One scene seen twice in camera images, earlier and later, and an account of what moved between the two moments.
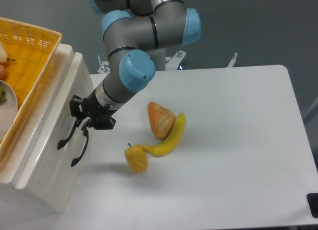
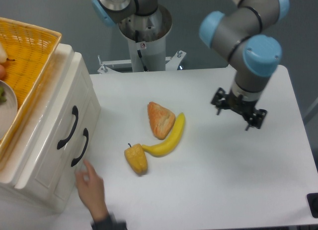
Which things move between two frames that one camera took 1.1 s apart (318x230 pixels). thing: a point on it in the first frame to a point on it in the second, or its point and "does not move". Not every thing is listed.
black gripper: [100, 116] to [221, 100]
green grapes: [3, 95] does not move
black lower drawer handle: [85, 132] does not move
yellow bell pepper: [136, 157] does not move
